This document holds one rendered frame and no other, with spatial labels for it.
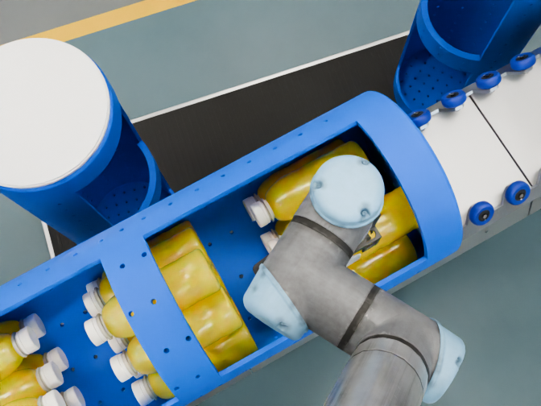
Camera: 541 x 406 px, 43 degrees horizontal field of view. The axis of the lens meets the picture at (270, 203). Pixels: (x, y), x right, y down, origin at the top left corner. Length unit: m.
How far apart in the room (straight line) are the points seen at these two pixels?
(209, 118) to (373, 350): 1.57
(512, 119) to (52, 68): 0.84
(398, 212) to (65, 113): 0.59
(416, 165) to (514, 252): 1.35
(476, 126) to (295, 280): 0.72
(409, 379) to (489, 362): 1.59
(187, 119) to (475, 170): 1.09
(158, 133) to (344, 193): 1.50
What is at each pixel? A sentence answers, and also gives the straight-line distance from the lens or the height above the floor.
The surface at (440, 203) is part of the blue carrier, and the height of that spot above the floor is 1.21.
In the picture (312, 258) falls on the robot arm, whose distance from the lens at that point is 0.69.
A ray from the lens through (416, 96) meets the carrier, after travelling 2.18.
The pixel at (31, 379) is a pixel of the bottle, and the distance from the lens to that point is 1.11.
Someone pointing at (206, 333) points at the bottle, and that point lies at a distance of 1.00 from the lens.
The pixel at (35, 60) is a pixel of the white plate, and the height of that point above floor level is 1.04.
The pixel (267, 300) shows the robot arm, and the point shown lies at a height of 1.44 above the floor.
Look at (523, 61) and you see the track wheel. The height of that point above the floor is 0.98.
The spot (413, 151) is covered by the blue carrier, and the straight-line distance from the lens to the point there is 0.96.
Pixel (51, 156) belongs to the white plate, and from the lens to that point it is 1.22.
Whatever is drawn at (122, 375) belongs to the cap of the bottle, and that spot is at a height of 1.12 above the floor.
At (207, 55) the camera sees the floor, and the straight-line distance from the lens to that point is 2.40.
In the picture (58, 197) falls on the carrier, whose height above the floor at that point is 0.96.
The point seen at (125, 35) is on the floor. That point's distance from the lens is 2.48.
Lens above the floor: 2.12
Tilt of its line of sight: 75 degrees down
